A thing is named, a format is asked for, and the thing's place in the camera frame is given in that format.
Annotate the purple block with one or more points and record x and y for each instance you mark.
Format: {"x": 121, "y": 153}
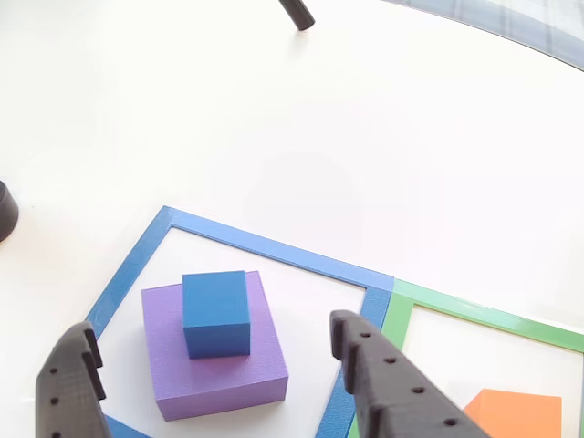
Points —
{"x": 269, "y": 365}

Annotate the small blue cube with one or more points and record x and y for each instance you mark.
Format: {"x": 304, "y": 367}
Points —
{"x": 214, "y": 310}

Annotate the blue square frame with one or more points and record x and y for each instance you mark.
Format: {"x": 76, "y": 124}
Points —
{"x": 132, "y": 269}

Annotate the green square frame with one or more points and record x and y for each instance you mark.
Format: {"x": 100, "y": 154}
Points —
{"x": 397, "y": 315}

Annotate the orange cube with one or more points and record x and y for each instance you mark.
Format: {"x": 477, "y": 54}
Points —
{"x": 520, "y": 415}

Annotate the black tripod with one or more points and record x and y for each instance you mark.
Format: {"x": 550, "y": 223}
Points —
{"x": 299, "y": 11}

